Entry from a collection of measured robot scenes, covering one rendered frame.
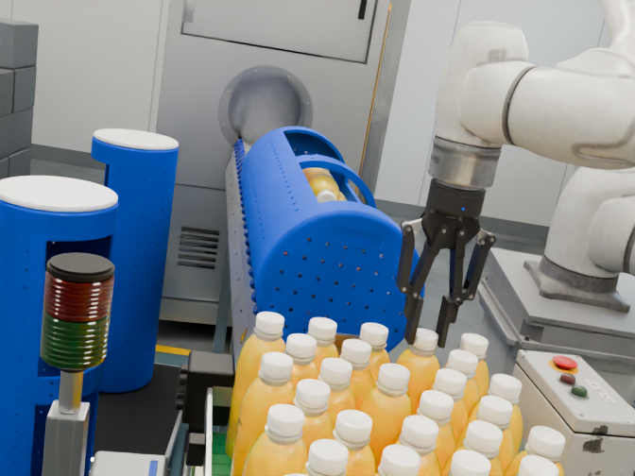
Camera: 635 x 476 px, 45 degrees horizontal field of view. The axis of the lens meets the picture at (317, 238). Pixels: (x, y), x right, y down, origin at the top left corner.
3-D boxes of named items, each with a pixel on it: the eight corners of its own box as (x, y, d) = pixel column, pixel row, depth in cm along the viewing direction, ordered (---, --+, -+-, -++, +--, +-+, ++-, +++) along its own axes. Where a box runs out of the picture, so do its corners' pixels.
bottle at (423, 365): (384, 445, 121) (409, 328, 115) (427, 463, 118) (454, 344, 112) (365, 465, 114) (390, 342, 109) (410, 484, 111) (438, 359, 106)
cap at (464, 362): (480, 374, 104) (483, 362, 103) (454, 373, 103) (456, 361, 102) (468, 361, 107) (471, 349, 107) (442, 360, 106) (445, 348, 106)
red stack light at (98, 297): (114, 300, 79) (118, 264, 78) (106, 326, 73) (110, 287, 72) (50, 294, 78) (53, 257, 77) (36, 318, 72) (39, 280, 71)
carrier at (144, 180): (128, 351, 302) (59, 365, 282) (151, 132, 278) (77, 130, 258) (166, 383, 282) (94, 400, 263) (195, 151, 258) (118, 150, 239)
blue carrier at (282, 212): (329, 236, 217) (356, 139, 209) (399, 383, 134) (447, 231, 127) (230, 214, 211) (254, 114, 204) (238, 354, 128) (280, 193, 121)
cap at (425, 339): (415, 336, 113) (418, 325, 113) (439, 345, 111) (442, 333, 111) (405, 344, 110) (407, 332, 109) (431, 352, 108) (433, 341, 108)
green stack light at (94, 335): (111, 345, 80) (114, 301, 79) (101, 373, 74) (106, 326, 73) (46, 338, 79) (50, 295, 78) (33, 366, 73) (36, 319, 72)
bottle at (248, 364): (283, 457, 113) (305, 332, 107) (247, 473, 107) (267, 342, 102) (250, 433, 117) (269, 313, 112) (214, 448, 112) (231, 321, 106)
